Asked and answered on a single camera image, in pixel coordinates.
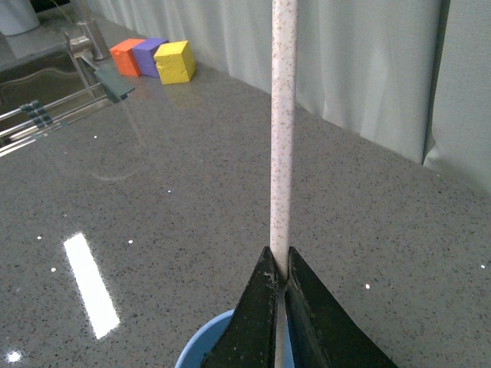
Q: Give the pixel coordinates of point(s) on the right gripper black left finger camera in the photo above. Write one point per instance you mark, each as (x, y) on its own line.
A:
(249, 337)

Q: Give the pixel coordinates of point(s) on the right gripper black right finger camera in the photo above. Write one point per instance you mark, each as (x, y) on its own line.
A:
(322, 334)

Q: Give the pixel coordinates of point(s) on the speckled white chopstick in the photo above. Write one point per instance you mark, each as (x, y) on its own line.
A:
(284, 61)

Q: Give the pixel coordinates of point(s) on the blue plastic cup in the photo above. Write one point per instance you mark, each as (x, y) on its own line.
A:
(203, 341)

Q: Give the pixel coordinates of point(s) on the grey curtain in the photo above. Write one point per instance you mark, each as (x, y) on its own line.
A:
(413, 76)

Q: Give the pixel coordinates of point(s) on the green sponge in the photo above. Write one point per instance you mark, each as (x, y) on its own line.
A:
(114, 85)

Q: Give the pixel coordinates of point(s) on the yellow foam cube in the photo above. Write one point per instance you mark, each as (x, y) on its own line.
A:
(175, 62)

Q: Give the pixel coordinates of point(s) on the metal sink rack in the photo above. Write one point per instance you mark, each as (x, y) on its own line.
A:
(38, 120)

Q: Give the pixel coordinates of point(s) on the purple foam cube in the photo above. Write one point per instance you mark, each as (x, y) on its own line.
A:
(144, 52)

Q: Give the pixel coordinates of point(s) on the orange foam cube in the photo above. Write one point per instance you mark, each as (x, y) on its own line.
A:
(124, 59)

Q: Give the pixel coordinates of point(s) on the metal sink faucet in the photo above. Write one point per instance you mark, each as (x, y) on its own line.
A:
(90, 41)

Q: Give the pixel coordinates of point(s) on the white container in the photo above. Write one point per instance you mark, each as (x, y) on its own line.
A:
(17, 17)

